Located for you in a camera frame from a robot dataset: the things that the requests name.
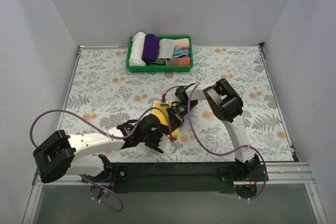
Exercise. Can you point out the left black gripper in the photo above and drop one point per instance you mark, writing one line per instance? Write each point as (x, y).
(156, 140)

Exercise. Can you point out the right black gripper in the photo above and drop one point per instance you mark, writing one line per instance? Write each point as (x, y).
(172, 118)

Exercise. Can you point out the yellow towel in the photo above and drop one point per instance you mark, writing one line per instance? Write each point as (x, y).
(161, 117)

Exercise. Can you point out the grey towel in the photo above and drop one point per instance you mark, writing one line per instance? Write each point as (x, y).
(166, 49)

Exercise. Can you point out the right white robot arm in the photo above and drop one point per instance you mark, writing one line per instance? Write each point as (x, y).
(227, 106)

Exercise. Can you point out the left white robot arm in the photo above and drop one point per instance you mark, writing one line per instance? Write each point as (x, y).
(62, 154)

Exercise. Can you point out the green plastic tray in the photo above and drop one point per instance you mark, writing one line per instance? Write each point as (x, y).
(156, 69)

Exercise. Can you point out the green rolled towel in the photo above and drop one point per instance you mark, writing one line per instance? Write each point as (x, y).
(158, 63)

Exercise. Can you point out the brown rolled towel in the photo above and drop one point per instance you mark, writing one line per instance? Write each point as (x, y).
(185, 61)

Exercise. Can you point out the blue patterned rolled towel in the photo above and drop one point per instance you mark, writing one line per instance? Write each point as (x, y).
(180, 52)

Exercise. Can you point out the floral table mat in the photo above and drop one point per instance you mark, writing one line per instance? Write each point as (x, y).
(105, 93)

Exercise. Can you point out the purple rolled towel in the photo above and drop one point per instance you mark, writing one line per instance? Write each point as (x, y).
(150, 48)

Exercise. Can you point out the white rolled towel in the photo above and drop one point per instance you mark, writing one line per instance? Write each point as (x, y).
(137, 50)

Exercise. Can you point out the pink rolled towel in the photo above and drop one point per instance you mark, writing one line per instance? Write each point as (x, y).
(181, 43)

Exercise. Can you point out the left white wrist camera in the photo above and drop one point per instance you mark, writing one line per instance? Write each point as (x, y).
(166, 145)

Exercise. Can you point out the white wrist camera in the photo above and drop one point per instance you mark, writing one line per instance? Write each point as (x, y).
(164, 102)
(166, 145)

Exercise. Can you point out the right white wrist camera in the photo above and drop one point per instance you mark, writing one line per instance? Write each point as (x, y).
(164, 102)

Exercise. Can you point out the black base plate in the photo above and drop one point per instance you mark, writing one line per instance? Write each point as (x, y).
(175, 177)

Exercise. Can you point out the aluminium frame rail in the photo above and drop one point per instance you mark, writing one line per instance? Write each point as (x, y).
(289, 196)

